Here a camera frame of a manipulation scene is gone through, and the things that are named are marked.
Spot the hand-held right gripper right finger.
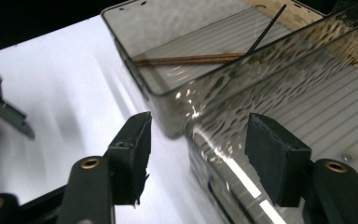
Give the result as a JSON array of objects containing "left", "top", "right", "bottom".
[{"left": 244, "top": 112, "right": 312, "bottom": 209}]

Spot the black chopstick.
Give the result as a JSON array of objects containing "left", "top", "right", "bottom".
[{"left": 245, "top": 3, "right": 288, "bottom": 55}]

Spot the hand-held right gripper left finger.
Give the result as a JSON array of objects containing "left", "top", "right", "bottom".
[{"left": 106, "top": 111, "right": 153, "bottom": 208}]

